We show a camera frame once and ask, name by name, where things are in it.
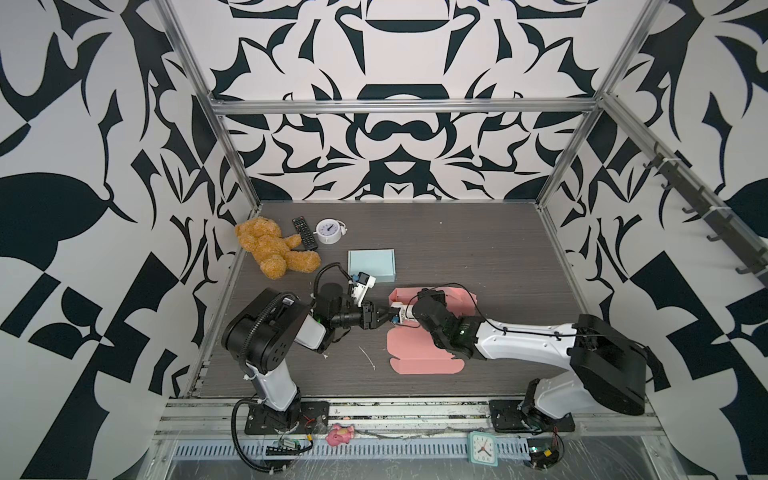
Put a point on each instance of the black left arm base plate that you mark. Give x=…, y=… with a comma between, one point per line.
x=298, y=418

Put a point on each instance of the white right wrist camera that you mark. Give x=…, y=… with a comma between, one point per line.
x=403, y=315

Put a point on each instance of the pink small toy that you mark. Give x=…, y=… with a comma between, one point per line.
x=340, y=435

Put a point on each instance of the brown teddy bear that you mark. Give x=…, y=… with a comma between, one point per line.
x=275, y=254

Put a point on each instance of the light blue paper box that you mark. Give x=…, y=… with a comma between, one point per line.
x=378, y=263

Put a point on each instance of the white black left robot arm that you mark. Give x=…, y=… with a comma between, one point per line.
x=260, y=337

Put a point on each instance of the pink paper boxes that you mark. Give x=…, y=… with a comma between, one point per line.
x=412, y=349

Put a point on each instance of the white round alarm clock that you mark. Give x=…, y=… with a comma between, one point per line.
x=330, y=231

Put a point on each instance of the black wall hook rail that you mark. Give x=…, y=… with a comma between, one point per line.
x=702, y=203

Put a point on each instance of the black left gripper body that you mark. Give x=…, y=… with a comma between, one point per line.
x=349, y=317

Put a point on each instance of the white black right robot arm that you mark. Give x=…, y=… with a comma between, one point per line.
x=602, y=370

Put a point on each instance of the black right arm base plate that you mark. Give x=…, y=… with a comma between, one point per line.
x=507, y=416

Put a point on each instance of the green square clock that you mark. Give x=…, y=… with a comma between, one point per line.
x=482, y=449

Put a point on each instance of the small electronics board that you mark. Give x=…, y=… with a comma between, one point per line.
x=544, y=452

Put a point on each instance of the white slotted cable duct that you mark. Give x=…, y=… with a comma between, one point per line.
x=363, y=449

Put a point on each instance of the black remote control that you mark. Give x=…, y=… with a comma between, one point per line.
x=306, y=234

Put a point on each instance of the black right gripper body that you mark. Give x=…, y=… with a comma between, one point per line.
x=440, y=296

